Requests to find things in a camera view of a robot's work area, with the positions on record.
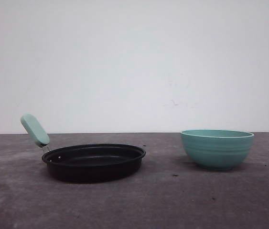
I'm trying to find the black frying pan green handle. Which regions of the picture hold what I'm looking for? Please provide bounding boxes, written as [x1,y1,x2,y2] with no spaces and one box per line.
[21,114,146,183]

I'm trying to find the teal ceramic bowl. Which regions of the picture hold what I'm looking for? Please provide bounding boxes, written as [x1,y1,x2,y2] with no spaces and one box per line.
[181,129,255,170]

